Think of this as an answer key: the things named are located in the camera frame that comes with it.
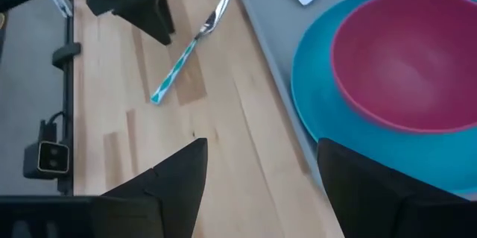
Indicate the black aluminium table frame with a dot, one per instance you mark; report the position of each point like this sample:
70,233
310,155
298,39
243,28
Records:
68,89

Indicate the grey plastic tray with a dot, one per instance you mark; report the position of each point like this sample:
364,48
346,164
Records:
268,18

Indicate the black table-level camera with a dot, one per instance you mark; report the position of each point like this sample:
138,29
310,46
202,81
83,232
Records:
46,159

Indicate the pink bowl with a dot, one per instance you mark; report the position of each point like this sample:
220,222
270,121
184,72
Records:
410,62

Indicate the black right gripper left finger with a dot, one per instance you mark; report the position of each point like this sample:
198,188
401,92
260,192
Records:
179,178

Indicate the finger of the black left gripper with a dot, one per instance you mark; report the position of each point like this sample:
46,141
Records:
153,25
168,6

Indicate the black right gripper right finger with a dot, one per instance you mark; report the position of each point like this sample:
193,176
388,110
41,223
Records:
357,189

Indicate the teal plate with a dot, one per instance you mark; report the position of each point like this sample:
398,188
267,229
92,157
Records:
316,92

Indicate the black rail clamp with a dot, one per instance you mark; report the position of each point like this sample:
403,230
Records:
67,54

